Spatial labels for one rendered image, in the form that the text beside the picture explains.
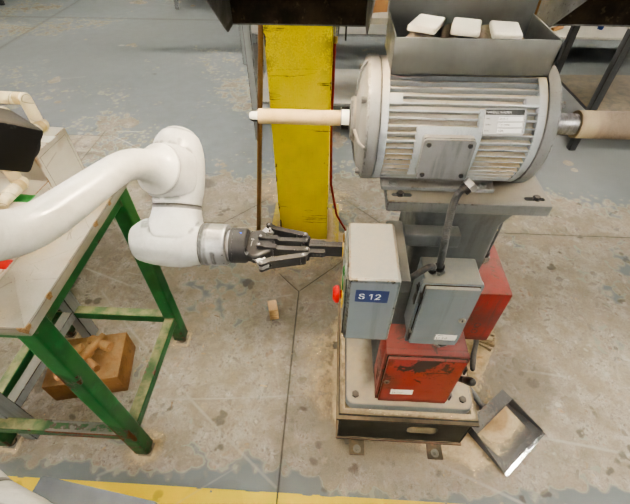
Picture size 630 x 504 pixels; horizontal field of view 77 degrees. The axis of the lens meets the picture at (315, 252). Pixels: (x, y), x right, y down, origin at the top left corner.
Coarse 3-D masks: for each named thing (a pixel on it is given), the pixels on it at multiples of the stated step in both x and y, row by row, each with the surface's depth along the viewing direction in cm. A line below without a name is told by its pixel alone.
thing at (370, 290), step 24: (360, 240) 78; (384, 240) 78; (360, 264) 74; (384, 264) 74; (432, 264) 94; (360, 288) 73; (384, 288) 73; (360, 312) 78; (384, 312) 78; (360, 336) 85; (384, 336) 84
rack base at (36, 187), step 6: (0, 180) 109; (6, 180) 109; (30, 180) 109; (36, 180) 109; (0, 186) 107; (6, 186) 107; (30, 186) 107; (36, 186) 107; (42, 186) 107; (48, 186) 109; (24, 192) 105; (30, 192) 105; (36, 192) 105; (42, 192) 107; (12, 204) 102; (18, 204) 102
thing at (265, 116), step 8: (264, 112) 85; (272, 112) 85; (280, 112) 85; (288, 112) 85; (296, 112) 85; (304, 112) 85; (312, 112) 85; (320, 112) 85; (328, 112) 85; (336, 112) 85; (264, 120) 86; (272, 120) 86; (280, 120) 86; (288, 120) 86; (296, 120) 85; (304, 120) 85; (312, 120) 85; (320, 120) 85; (328, 120) 85; (336, 120) 85
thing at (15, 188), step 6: (18, 180) 103; (24, 180) 104; (12, 186) 101; (18, 186) 102; (24, 186) 104; (0, 192) 100; (6, 192) 99; (12, 192) 100; (18, 192) 102; (0, 198) 98; (6, 198) 99; (12, 198) 100; (0, 204) 98; (6, 204) 99
